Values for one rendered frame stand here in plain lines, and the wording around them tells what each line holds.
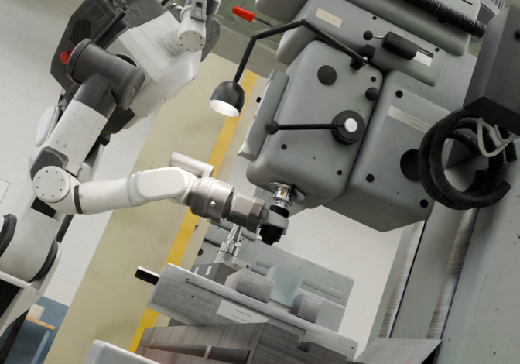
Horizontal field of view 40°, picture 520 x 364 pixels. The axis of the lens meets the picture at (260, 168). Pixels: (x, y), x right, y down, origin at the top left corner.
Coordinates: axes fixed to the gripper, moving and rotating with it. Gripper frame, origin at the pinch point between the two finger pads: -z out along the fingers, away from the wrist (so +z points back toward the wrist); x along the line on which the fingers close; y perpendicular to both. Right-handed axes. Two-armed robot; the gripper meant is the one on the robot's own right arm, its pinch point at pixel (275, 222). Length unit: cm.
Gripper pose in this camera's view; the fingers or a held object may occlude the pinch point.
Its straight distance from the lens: 156.4
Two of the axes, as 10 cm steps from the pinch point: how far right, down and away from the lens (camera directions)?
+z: -9.3, -3.4, 0.9
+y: -3.6, 8.9, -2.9
